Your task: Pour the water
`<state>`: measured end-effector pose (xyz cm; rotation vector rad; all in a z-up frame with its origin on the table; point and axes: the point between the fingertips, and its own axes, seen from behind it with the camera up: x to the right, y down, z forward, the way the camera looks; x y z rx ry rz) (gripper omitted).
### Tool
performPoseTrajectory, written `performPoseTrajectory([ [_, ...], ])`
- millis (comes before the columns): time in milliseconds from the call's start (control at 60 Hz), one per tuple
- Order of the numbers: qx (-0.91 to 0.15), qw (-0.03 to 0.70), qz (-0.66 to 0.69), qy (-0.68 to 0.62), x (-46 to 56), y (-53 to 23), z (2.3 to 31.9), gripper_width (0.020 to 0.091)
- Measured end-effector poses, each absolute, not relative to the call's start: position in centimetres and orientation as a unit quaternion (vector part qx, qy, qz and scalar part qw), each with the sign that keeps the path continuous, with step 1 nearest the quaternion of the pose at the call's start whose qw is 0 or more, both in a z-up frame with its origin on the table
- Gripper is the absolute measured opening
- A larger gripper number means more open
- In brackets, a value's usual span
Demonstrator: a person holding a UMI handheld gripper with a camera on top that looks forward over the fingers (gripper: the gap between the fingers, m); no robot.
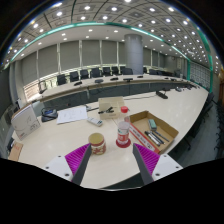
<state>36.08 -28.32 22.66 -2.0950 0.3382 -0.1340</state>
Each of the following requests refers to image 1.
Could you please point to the teal eraser block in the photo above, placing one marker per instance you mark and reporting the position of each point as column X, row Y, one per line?
column 152, row 124

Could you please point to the round ceiling lights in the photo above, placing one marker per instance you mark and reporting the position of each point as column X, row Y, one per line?
column 114, row 9

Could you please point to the open cardboard box red edge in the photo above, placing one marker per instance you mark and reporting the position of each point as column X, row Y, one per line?
column 168, row 128

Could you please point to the black desk phone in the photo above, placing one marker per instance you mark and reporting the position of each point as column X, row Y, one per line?
column 49, row 114

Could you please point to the black and silver marker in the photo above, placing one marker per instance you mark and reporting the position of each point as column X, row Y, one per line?
column 152, row 138

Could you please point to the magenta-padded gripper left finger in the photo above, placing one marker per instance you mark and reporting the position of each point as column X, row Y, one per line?
column 76, row 159

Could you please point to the red and cream mug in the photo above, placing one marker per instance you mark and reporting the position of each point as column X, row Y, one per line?
column 97, row 145

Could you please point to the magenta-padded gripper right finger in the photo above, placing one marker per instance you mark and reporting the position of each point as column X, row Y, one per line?
column 147, row 159

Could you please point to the flat brown cardboard sheet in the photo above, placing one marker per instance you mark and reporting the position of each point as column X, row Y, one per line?
column 15, row 151

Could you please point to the white paper sheet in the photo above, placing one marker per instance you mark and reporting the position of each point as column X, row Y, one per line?
column 71, row 115

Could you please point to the row of black office chairs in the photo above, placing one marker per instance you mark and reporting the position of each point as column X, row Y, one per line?
column 96, row 72

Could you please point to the dark pen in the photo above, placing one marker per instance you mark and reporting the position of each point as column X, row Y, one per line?
column 161, row 136

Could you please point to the large white cardboard box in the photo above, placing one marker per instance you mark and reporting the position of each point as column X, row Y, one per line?
column 25, row 123

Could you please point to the black conference microphone unit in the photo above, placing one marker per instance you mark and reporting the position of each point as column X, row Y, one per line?
column 162, row 94

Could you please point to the white remote control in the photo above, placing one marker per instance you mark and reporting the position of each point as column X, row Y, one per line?
column 94, row 121

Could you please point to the clear red-capped drink bottle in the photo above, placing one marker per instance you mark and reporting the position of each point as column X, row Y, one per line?
column 123, row 131

